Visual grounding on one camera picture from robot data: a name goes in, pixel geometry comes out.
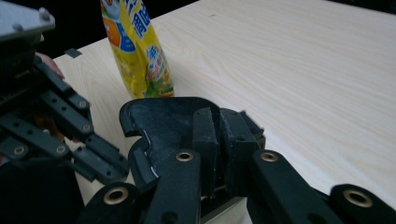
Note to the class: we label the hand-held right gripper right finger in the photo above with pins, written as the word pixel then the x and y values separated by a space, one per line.
pixel 236 149

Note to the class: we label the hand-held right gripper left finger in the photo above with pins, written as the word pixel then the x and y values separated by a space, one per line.
pixel 207 155

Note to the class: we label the yellow spouted pouch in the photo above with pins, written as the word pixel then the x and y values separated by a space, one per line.
pixel 137 46

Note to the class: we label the grey tape piece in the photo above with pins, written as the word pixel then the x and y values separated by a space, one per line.
pixel 73 53

